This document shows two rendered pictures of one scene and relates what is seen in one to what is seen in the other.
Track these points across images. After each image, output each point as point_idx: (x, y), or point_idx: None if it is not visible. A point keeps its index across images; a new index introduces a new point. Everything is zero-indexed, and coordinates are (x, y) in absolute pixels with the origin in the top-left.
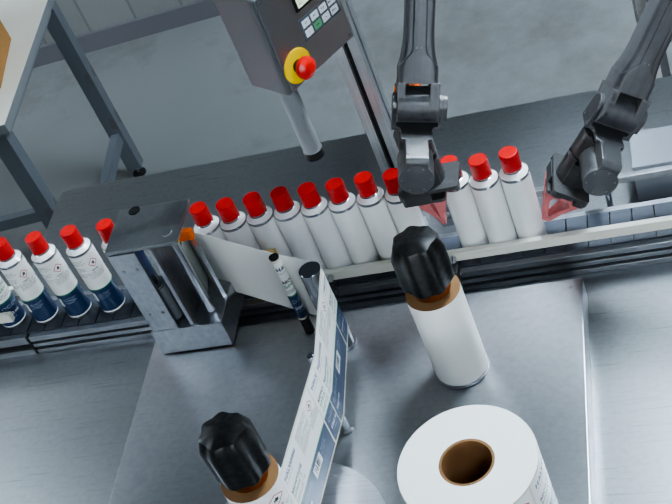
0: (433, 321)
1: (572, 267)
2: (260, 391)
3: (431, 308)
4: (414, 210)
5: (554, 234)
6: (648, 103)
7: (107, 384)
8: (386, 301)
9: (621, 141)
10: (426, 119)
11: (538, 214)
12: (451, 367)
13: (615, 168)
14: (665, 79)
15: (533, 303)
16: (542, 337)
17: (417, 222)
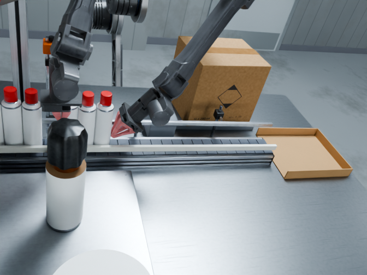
0: (65, 186)
1: (120, 164)
2: None
3: (66, 177)
4: (39, 117)
5: (116, 145)
6: (188, 83)
7: None
8: (4, 171)
9: (170, 100)
10: (77, 54)
11: (110, 133)
12: (64, 217)
13: (171, 112)
14: (148, 88)
15: (105, 181)
16: (113, 202)
17: (39, 125)
